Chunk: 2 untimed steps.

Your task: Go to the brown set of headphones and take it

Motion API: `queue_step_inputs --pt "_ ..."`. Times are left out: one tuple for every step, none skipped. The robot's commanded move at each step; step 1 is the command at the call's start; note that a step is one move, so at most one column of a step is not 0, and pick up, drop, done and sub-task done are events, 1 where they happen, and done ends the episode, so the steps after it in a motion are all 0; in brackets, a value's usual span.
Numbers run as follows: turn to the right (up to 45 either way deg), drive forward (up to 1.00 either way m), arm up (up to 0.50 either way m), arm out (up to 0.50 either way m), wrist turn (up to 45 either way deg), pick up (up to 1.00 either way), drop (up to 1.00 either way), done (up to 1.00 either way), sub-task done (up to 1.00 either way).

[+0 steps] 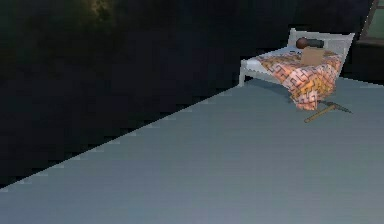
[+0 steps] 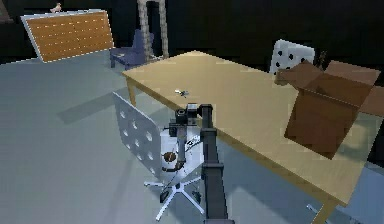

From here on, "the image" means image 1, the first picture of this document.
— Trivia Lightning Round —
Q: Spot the orange patterned blanket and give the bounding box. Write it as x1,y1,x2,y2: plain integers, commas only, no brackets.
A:
255,49,344,112

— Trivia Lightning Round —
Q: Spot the wooden stick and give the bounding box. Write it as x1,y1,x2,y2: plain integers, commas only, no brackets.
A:
303,101,354,124

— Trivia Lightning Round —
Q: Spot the brown ball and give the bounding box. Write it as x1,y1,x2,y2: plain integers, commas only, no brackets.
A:
295,37,310,50

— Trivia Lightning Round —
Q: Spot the tan cardboard box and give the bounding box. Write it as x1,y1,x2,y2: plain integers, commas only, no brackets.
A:
300,46,326,67

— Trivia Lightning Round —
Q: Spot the dark grey cylinder pillow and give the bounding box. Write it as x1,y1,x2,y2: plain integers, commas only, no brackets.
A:
307,38,325,49

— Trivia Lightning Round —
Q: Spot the dark framed window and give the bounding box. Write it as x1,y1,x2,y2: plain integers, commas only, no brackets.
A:
357,0,384,43

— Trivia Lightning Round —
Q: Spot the white bed frame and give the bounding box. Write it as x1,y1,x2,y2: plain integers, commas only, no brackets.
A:
237,27,356,88

